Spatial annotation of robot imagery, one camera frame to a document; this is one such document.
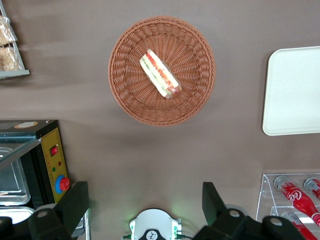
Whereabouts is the steel food pan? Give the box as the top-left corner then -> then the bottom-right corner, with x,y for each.
0,206 -> 36,225
0,146 -> 31,207

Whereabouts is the round brown wicker basket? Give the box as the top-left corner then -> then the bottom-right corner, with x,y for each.
107,15 -> 216,127

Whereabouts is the clear acrylic bottle rack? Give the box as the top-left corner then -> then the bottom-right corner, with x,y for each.
255,172 -> 320,240

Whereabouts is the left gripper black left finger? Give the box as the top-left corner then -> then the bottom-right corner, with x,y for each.
27,181 -> 90,240

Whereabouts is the cream plastic tray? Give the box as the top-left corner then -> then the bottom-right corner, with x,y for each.
261,45 -> 320,137

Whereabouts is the clear bagged snack pack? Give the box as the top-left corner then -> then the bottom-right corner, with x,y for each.
0,14 -> 18,47
0,46 -> 23,72

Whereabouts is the triangle sandwich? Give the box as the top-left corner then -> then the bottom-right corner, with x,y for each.
139,49 -> 182,100

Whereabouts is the red cola bottle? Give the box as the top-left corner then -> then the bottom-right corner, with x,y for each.
279,211 -> 319,240
273,175 -> 320,227
303,176 -> 320,201

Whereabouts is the black food warmer appliance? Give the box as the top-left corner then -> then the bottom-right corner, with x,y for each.
0,119 -> 92,240

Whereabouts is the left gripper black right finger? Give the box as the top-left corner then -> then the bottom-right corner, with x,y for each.
192,181 -> 261,240

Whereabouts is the grey snack rack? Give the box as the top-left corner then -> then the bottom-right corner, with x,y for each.
0,0 -> 31,81

